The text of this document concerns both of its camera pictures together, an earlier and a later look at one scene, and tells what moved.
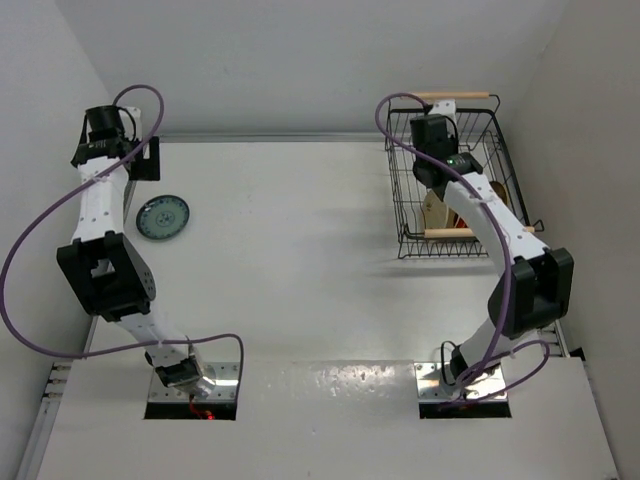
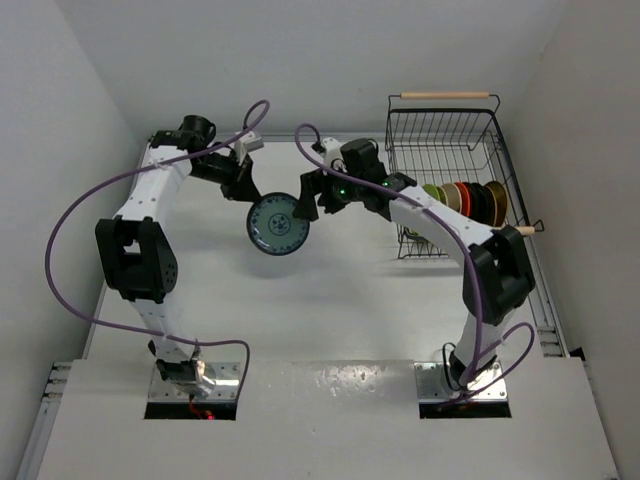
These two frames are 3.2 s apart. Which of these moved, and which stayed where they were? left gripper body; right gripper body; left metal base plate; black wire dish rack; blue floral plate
Moved: left gripper body; right gripper body; blue floral plate
Stayed: left metal base plate; black wire dish rack
